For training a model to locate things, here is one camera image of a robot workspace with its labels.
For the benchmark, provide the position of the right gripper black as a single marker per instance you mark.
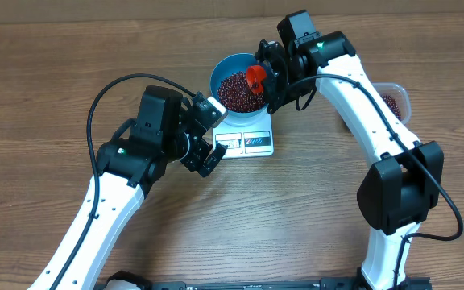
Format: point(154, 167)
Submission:
point(274, 95)

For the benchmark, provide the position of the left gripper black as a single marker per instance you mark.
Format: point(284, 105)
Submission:
point(193, 159)

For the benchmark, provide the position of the red scoop blue handle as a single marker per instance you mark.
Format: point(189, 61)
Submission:
point(255, 74)

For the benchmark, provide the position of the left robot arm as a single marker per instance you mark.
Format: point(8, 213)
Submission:
point(169, 127)

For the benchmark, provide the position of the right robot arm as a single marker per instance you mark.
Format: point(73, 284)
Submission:
point(403, 181)

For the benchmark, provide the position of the blue bowl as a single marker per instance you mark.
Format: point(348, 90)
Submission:
point(229, 65)

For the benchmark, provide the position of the red beans in bowl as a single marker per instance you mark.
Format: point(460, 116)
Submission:
point(235, 94)

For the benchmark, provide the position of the white digital kitchen scale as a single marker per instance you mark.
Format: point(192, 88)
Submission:
point(245, 135)

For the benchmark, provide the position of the clear plastic container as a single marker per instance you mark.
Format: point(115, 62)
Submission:
point(401, 96)

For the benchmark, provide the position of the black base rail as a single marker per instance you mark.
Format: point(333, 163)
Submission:
point(128, 280)

